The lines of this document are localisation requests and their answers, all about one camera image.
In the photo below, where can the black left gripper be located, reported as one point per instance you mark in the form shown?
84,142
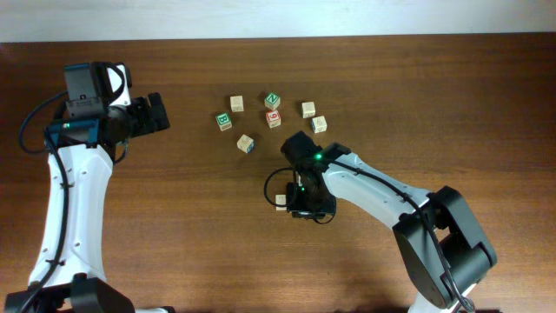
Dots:
144,124

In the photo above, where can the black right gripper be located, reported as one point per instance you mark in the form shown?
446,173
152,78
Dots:
311,209

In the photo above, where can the wooden block green V Z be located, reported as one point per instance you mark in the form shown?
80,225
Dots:
281,201

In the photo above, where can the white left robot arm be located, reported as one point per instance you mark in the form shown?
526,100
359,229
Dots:
96,116

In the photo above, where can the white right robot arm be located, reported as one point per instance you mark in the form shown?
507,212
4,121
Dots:
443,247

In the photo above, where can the wooden block number 4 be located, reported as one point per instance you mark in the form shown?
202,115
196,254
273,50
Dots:
319,124

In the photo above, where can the wooden block green B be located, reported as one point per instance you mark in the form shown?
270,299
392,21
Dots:
224,121

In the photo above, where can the wooden block blue 5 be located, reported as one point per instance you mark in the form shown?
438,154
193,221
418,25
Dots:
245,144

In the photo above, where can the wooden block red 9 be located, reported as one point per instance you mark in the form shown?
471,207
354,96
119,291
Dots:
273,118

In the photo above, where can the plain wooden picture block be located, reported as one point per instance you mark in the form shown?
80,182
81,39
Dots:
308,109

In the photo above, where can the wooden block red E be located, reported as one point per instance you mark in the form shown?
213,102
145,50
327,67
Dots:
236,104

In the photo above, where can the wooden block green N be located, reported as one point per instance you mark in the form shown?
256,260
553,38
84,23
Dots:
272,101

